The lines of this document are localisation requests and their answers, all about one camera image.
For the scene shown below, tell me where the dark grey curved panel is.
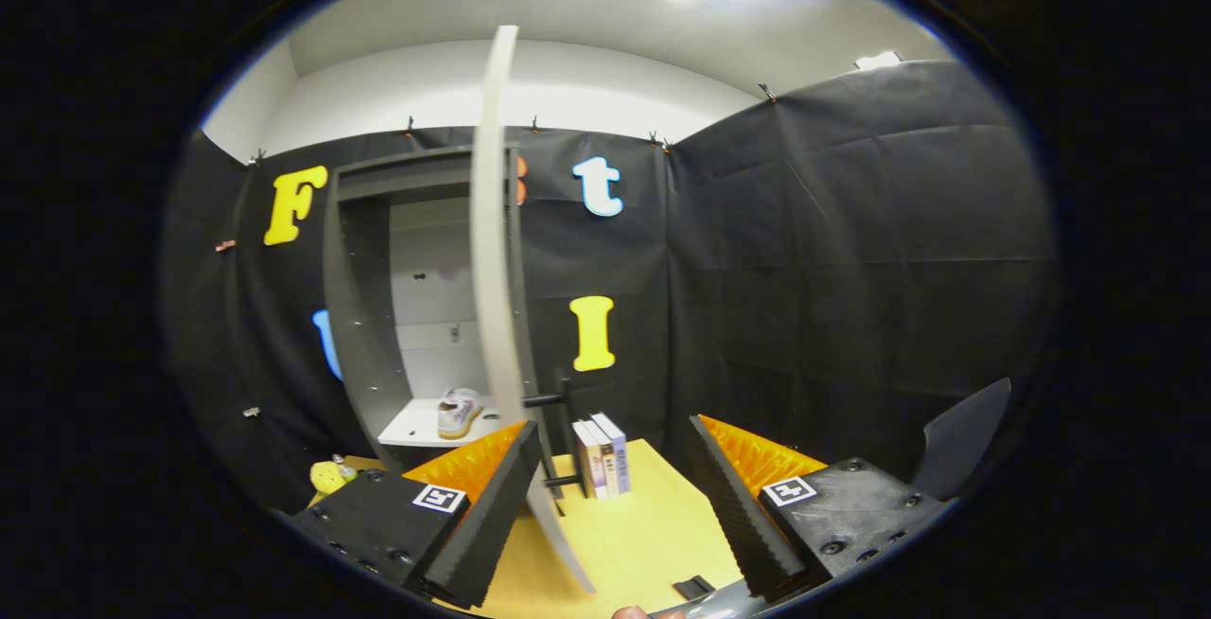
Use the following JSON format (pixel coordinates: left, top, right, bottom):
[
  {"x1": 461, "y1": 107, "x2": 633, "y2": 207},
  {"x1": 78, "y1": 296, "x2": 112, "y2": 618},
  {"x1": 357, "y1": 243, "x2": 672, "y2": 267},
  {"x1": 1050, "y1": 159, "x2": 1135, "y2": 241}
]
[{"x1": 910, "y1": 378, "x2": 1013, "y2": 504}]

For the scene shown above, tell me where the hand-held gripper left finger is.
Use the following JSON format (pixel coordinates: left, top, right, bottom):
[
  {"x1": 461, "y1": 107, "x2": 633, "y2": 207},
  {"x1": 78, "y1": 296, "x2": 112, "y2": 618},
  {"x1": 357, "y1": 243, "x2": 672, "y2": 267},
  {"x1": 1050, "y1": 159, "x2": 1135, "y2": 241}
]
[{"x1": 289, "y1": 420, "x2": 546, "y2": 610}]

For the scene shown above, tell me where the black cabinet door handle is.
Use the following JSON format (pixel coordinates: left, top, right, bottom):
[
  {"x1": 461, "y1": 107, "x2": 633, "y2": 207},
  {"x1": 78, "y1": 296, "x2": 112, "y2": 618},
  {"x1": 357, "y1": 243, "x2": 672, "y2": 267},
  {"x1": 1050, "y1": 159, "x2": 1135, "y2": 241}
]
[{"x1": 523, "y1": 378, "x2": 584, "y2": 499}]

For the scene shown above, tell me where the grey shoe cabinet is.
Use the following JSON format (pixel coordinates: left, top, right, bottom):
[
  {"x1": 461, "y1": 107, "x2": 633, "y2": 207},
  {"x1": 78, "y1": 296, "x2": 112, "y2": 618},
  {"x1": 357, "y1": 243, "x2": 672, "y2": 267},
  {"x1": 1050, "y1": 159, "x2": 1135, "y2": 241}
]
[{"x1": 322, "y1": 144, "x2": 542, "y2": 474}]

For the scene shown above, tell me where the black backdrop cloth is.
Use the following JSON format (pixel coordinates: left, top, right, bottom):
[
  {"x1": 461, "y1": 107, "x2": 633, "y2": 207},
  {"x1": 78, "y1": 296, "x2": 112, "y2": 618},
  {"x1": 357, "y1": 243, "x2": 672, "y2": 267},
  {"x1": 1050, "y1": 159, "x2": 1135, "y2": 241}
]
[{"x1": 161, "y1": 61, "x2": 1056, "y2": 518}]

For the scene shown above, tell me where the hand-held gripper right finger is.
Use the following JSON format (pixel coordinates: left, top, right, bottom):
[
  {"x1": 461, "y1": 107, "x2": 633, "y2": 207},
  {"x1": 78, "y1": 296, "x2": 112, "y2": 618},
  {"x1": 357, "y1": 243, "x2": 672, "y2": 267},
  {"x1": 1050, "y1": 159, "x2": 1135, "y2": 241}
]
[{"x1": 686, "y1": 414, "x2": 947, "y2": 601}]

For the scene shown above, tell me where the white canvas shoe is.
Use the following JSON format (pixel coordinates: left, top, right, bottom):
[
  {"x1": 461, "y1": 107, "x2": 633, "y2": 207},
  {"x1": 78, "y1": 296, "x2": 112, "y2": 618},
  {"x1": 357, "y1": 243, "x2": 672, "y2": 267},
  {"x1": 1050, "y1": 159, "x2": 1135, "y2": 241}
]
[{"x1": 436, "y1": 388, "x2": 485, "y2": 440}]

